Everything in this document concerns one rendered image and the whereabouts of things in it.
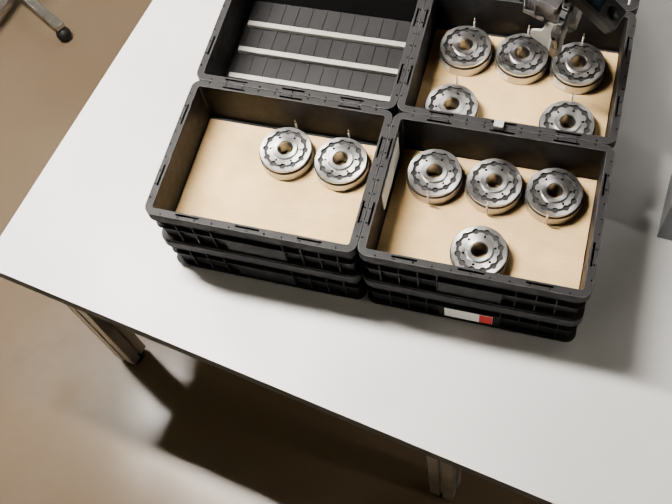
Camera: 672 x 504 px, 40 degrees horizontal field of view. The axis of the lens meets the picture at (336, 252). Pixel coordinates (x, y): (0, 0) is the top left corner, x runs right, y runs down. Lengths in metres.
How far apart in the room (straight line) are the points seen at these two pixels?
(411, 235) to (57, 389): 1.30
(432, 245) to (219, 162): 0.46
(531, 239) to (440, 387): 0.32
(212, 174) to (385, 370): 0.51
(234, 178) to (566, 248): 0.64
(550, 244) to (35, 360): 1.57
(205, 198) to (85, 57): 1.47
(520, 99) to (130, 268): 0.85
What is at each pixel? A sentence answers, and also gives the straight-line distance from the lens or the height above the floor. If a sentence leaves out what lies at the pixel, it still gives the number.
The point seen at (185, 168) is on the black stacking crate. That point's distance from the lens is 1.83.
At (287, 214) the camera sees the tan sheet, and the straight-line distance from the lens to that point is 1.76.
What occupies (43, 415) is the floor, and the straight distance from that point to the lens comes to 2.68.
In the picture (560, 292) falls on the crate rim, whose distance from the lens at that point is 1.57.
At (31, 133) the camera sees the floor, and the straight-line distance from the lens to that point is 3.11.
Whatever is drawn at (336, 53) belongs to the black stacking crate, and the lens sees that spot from 1.95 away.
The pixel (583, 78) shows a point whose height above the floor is 0.86.
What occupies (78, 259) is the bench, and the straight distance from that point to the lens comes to 1.99.
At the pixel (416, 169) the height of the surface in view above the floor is 0.86.
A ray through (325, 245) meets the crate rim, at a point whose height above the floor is 0.93.
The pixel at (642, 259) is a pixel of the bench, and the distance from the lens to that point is 1.87.
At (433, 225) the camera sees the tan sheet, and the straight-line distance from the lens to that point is 1.72.
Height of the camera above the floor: 2.37
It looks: 64 degrees down
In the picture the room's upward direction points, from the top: 14 degrees counter-clockwise
